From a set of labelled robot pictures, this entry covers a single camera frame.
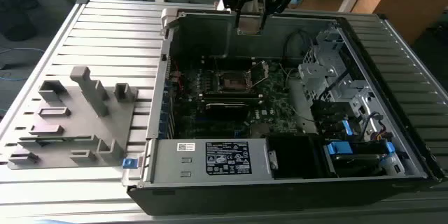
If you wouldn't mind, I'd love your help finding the metal socket cover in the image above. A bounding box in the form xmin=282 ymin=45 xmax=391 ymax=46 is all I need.
xmin=246 ymin=60 xmax=271 ymax=84

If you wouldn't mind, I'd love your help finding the metal locking lever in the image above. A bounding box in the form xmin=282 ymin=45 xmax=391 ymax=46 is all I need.
xmin=250 ymin=74 xmax=273 ymax=89

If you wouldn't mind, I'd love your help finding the CPU socket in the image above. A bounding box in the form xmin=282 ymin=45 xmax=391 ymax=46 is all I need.
xmin=218 ymin=71 xmax=254 ymax=94

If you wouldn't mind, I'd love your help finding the silver metal drive cage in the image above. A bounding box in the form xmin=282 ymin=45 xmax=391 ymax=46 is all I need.
xmin=298 ymin=22 xmax=401 ymax=143

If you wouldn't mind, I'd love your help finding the green motherboard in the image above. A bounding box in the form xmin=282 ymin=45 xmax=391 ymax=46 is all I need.
xmin=167 ymin=56 xmax=310 ymax=141

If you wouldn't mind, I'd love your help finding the black plastic bay block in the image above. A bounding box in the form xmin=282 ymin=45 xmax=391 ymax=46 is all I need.
xmin=310 ymin=100 xmax=355 ymax=137

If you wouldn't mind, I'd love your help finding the black graphics card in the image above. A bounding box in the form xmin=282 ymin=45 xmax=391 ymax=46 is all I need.
xmin=205 ymin=102 xmax=250 ymax=121

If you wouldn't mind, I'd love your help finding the grey chipset heatsink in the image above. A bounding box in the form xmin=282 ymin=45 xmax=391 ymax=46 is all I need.
xmin=251 ymin=123 xmax=271 ymax=135

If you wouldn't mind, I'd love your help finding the blue disk carrier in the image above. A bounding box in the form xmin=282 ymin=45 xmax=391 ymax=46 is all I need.
xmin=337 ymin=119 xmax=354 ymax=136
xmin=325 ymin=141 xmax=397 ymax=177

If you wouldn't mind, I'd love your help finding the black office chair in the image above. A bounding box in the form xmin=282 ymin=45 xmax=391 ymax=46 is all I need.
xmin=0 ymin=0 xmax=41 ymax=42

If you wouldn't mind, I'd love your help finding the black hard disk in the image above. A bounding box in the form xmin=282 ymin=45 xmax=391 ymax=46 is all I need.
xmin=331 ymin=154 xmax=383 ymax=177

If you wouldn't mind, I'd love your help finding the grey parts rack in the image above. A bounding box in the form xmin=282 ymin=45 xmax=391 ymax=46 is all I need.
xmin=7 ymin=66 xmax=139 ymax=169

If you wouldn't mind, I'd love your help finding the silver power supply unit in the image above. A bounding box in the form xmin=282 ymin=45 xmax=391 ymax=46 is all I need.
xmin=153 ymin=138 xmax=274 ymax=183

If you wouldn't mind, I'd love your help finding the black open PC case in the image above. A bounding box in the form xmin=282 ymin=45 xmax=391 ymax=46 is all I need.
xmin=121 ymin=7 xmax=448 ymax=217

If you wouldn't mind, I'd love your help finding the thick black cable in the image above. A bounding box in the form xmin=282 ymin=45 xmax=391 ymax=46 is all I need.
xmin=286 ymin=29 xmax=315 ymax=63

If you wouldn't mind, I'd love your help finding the grey case latch handle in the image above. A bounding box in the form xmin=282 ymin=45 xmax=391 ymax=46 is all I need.
xmin=161 ymin=8 xmax=187 ymax=37

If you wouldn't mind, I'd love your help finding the thin grey wire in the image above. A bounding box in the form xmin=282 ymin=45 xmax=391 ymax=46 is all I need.
xmin=285 ymin=68 xmax=299 ymax=90
xmin=293 ymin=108 xmax=318 ymax=123

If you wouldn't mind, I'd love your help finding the coloured wire bundle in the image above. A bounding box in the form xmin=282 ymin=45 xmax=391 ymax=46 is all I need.
xmin=371 ymin=126 xmax=394 ymax=143

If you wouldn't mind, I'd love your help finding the blue floor cable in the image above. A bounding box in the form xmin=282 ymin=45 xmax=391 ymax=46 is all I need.
xmin=0 ymin=47 xmax=47 ymax=81

